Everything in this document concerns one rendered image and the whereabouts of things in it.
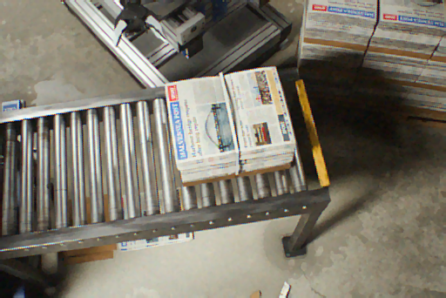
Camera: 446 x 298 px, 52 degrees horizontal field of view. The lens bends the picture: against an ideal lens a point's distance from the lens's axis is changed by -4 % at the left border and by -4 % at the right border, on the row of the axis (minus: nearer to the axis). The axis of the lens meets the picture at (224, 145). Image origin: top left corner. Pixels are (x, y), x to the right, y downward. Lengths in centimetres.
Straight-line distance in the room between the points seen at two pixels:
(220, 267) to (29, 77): 161
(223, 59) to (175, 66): 26
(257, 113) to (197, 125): 19
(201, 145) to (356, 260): 126
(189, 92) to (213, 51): 111
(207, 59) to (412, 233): 141
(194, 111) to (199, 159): 16
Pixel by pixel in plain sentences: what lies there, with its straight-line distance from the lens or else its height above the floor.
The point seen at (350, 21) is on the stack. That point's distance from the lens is 209.
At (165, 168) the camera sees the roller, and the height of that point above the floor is 80.
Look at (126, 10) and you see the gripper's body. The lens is 150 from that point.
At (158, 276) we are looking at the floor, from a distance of 242.
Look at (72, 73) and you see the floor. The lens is 298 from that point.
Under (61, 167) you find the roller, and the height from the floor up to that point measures 80.
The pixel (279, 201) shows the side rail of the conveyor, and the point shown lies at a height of 80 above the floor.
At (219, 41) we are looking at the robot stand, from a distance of 269.
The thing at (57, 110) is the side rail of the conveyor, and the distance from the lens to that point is 191.
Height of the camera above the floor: 237
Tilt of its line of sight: 66 degrees down
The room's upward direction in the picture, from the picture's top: 2 degrees counter-clockwise
